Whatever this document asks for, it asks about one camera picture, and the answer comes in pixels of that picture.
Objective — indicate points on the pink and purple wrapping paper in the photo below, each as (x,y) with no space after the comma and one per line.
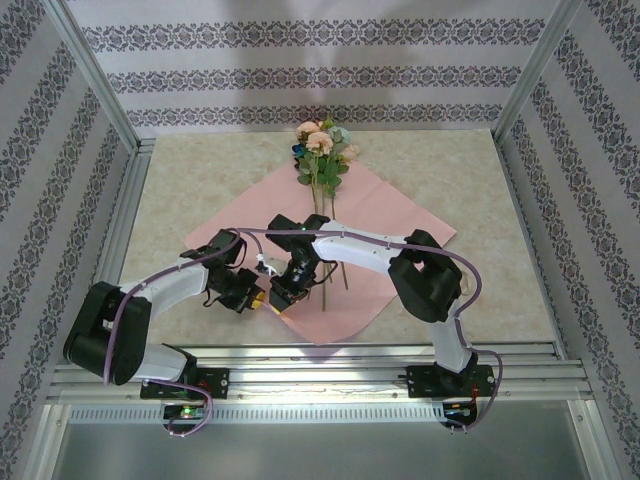
(380,210)

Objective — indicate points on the artificial flower bunch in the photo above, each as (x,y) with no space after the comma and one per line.
(320,142)

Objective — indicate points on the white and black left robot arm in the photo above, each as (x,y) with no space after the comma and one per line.
(175,290)

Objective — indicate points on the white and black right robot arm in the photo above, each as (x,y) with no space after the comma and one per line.
(360,252)

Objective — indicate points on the controller board with LED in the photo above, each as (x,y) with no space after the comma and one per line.
(457,412)
(185,412)

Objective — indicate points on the grey metal panel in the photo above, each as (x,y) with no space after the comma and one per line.
(320,450)

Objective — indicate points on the aluminium frame cross rail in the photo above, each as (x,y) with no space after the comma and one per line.
(320,372)

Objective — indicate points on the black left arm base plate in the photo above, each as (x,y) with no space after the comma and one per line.
(217,382)

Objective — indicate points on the aluminium side rail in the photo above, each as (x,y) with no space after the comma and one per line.
(117,225)
(520,200)

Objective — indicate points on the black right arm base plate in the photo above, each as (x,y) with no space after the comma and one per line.
(422,382)

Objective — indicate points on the aluminium frame post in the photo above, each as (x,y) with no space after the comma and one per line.
(536,75)
(96,75)

